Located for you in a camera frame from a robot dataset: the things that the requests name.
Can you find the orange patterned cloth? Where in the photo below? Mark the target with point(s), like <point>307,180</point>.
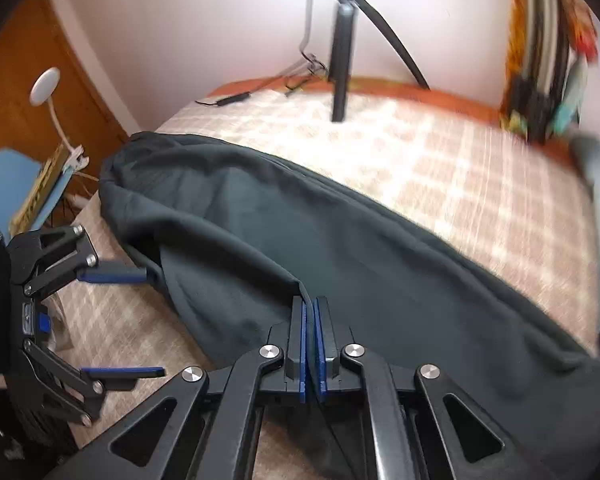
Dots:
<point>515,35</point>

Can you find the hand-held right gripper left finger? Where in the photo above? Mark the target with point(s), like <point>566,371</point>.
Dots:
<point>302,360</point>

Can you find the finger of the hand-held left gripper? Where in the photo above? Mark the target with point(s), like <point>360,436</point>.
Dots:
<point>115,275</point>
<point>130,373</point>

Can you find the white clip lamp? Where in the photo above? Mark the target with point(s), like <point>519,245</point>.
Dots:
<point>45,85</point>

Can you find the wooden cabinet door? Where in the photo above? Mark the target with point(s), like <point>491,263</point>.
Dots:
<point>80,100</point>

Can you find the dark pants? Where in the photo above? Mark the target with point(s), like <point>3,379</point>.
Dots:
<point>330,240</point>

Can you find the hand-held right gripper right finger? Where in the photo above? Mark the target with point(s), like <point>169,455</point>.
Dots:
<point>321,360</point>

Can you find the yellow patterned book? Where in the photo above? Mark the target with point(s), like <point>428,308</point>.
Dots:
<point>42,185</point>

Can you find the folded silver tripod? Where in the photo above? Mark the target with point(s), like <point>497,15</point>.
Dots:
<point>542,35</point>

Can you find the blue folder with papers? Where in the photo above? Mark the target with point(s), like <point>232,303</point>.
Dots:
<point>10,180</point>

